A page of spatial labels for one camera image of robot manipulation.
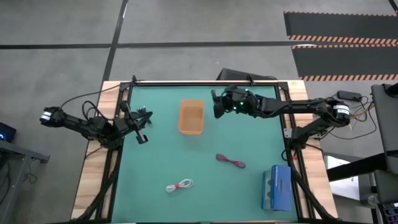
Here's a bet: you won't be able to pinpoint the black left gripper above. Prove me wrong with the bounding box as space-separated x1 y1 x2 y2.
119 101 154 145

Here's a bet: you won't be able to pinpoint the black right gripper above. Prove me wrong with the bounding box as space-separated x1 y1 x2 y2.
211 86 260 119

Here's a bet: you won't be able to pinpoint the white cable with red tie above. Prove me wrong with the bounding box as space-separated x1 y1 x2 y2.
165 178 194 194

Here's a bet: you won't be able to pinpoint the orange translucent plastic bin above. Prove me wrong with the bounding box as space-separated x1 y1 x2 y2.
177 99 205 136

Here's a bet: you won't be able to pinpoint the black angled panel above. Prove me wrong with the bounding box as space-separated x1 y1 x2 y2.
216 68 278 82

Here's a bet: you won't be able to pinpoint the green table mat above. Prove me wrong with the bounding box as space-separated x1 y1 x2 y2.
111 85 300 223

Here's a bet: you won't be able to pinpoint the blue plastic box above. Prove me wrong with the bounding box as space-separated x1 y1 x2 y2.
261 164 293 212

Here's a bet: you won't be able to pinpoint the black power adapter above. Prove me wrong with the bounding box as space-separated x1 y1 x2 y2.
336 90 363 101

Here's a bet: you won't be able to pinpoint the black hazard-striped floor mat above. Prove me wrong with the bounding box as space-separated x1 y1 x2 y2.
291 44 398 82
283 11 398 45

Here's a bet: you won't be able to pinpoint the grey metal desk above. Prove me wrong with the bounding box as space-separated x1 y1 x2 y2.
0 139 51 224

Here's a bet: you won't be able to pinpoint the black device with blue light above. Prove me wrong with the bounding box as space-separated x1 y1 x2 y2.
0 121 17 144

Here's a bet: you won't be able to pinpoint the white floor sheet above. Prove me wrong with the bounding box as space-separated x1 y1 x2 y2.
323 154 361 202

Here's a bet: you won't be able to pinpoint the black diagonal bar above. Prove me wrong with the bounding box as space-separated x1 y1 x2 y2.
326 151 391 183

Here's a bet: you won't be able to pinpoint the grey cabinet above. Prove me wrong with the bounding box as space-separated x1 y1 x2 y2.
370 82 398 205

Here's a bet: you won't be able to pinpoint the dark control box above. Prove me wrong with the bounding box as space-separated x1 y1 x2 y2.
374 201 398 224

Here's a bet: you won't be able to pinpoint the thin black hanging cable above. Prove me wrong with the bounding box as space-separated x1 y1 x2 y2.
59 74 137 110

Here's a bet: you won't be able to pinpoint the red coiled USB-C cable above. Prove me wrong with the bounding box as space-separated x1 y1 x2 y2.
215 153 246 170

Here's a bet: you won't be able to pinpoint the black metal table frame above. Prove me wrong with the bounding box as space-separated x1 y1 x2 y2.
73 81 340 224

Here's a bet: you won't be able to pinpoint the black cable bundle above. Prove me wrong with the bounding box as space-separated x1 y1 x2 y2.
74 148 123 222
285 149 338 222

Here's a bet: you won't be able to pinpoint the tangled floor cables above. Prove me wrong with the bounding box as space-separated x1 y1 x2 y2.
328 93 377 141

